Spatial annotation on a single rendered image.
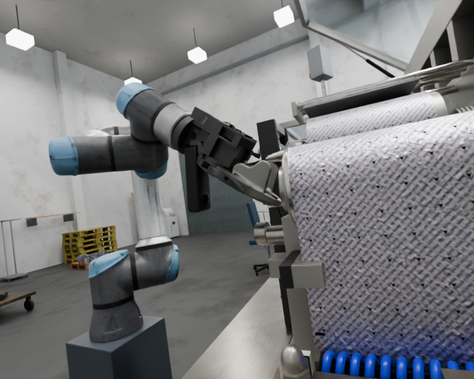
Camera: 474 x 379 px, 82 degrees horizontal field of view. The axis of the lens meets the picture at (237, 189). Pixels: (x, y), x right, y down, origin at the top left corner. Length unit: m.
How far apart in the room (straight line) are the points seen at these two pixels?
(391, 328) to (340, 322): 0.06
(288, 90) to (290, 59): 1.04
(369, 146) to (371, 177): 0.04
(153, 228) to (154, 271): 0.13
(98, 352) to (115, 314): 0.10
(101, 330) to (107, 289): 0.11
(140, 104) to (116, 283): 0.56
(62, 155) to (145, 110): 0.18
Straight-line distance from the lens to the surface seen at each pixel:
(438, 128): 0.40
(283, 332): 0.78
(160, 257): 0.91
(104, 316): 0.94
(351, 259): 0.38
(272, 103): 10.28
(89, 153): 0.59
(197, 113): 0.49
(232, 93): 11.08
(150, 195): 0.93
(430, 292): 0.40
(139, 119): 0.54
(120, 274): 0.91
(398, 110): 0.63
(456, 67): 0.73
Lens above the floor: 1.25
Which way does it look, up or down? 2 degrees up
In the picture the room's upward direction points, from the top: 8 degrees counter-clockwise
